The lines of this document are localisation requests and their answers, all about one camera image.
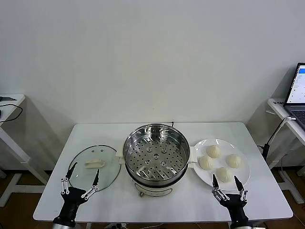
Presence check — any stainless steel steamer basket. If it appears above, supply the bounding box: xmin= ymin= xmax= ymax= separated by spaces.
xmin=122 ymin=123 xmax=191 ymax=182

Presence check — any white steamed baozi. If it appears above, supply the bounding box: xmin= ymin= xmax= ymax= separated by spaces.
xmin=198 ymin=156 xmax=214 ymax=171
xmin=225 ymin=154 xmax=243 ymax=169
xmin=206 ymin=145 xmax=222 ymax=158
xmin=216 ymin=167 xmax=233 ymax=183

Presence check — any grey open laptop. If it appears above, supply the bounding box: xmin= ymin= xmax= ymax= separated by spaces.
xmin=284 ymin=62 xmax=305 ymax=131

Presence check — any black power adapter with cable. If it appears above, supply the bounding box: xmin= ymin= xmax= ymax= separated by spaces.
xmin=257 ymin=118 xmax=286 ymax=161

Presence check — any white oval plate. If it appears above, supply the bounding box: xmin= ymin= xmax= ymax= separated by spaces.
xmin=193 ymin=138 xmax=251 ymax=191

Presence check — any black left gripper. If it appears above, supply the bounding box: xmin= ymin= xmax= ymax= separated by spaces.
xmin=52 ymin=162 xmax=100 ymax=224

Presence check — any round glass pot lid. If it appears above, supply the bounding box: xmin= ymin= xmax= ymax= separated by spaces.
xmin=68 ymin=144 xmax=122 ymax=193

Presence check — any white laptop cable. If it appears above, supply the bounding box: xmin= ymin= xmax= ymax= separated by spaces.
xmin=268 ymin=116 xmax=297 ymax=145

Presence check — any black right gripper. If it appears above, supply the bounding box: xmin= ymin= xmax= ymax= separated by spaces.
xmin=211 ymin=173 xmax=250 ymax=226

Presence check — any black looped cable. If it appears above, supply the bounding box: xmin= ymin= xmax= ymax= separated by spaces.
xmin=0 ymin=103 xmax=23 ymax=124

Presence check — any white side table with cable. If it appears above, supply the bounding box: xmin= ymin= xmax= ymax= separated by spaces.
xmin=0 ymin=93 xmax=52 ymax=207

